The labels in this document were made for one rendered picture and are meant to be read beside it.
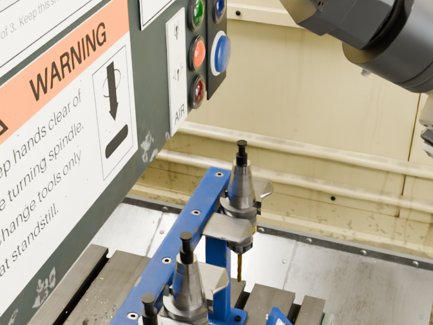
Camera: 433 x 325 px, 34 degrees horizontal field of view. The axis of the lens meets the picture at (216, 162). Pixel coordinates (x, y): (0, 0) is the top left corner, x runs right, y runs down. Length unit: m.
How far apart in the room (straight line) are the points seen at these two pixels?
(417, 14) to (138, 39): 0.23
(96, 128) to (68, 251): 0.07
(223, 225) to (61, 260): 0.66
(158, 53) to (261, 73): 0.94
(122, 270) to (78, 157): 1.07
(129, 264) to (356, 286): 0.48
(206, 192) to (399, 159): 0.48
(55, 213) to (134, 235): 1.28
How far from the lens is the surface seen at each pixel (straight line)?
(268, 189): 1.12
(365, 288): 1.55
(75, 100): 0.37
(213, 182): 1.11
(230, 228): 1.04
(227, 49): 0.58
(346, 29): 0.55
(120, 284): 1.42
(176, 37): 0.49
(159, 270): 0.96
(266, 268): 1.56
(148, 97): 0.46
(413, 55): 0.58
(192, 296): 0.89
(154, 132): 0.48
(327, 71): 1.37
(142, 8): 0.43
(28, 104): 0.34
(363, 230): 1.55
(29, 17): 0.33
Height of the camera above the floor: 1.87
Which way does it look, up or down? 34 degrees down
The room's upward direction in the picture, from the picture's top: straight up
